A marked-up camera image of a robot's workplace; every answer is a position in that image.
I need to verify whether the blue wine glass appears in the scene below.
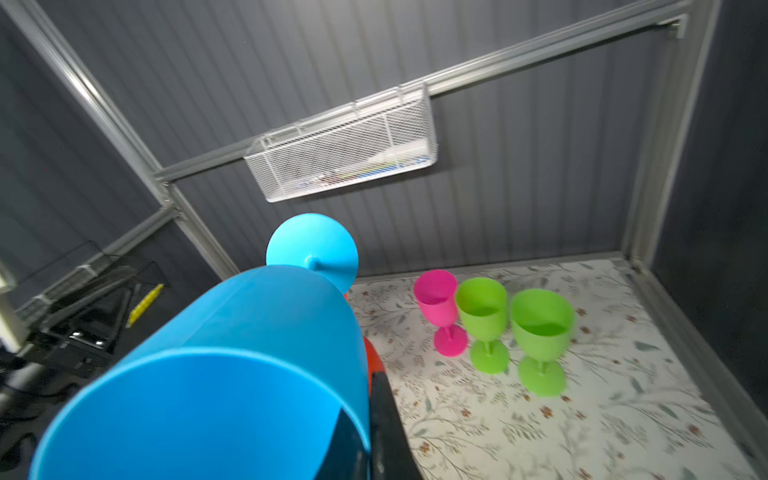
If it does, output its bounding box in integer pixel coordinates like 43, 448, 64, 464
30, 214, 371, 479

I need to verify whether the white tube in basket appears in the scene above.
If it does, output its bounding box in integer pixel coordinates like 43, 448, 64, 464
364, 139, 430, 168

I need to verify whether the floral table mat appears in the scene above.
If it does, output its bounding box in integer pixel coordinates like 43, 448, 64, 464
348, 257, 765, 479

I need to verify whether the black wire basket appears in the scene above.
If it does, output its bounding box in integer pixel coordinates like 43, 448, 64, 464
16, 255, 169, 371

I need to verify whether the white wire mesh basket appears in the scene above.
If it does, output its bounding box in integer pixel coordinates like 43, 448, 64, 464
244, 88, 438, 203

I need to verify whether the yellow marker pen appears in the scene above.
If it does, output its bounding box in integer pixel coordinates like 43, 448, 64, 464
126, 284, 165, 329

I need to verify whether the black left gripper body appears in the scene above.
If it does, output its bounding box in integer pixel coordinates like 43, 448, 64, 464
1, 338, 113, 473

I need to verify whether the magenta wine glass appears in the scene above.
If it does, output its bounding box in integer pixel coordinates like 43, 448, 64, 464
413, 270, 468, 358

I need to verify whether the green wine glass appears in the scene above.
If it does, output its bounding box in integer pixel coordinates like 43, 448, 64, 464
509, 289, 575, 397
455, 277, 509, 375

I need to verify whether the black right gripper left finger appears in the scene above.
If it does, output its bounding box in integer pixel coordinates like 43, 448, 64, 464
315, 410, 368, 480

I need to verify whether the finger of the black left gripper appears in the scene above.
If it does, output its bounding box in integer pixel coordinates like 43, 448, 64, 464
35, 269, 143, 358

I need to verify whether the red wine glass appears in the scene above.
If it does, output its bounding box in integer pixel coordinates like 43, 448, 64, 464
343, 290, 385, 397

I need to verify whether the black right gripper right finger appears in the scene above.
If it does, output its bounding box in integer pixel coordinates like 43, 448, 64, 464
370, 371, 423, 480

